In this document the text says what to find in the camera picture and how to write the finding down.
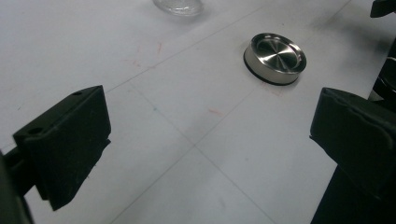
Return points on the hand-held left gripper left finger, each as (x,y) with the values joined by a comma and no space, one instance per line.
(68,140)

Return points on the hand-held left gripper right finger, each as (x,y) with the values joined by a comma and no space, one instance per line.
(358,137)

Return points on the clear glass jar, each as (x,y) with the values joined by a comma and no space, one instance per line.
(180,6)

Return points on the round silver metal lid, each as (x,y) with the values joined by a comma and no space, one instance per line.
(275,59)

